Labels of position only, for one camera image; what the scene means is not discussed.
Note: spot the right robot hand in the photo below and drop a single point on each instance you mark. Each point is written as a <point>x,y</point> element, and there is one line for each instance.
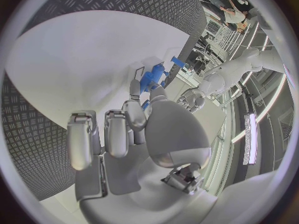
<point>172,130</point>

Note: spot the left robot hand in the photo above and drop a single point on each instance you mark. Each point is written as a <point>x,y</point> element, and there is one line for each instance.
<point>195,101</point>

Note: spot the blue cylinder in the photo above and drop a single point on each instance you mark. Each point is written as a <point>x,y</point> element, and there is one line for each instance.
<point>158,71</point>
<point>147,79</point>

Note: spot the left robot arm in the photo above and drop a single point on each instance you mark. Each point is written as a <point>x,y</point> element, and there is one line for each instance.
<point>224,74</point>

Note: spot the white task board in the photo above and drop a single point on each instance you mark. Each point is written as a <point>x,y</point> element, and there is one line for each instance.
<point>77,63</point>

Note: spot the blue peg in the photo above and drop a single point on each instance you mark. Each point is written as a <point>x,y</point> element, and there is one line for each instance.
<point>146,104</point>

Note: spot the blue block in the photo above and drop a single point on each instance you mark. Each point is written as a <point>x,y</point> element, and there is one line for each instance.
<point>178,61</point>

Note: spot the glowing light bar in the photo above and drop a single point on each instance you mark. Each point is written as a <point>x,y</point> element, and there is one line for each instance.
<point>250,140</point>

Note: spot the person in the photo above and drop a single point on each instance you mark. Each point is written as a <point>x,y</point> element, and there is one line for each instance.
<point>234,15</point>

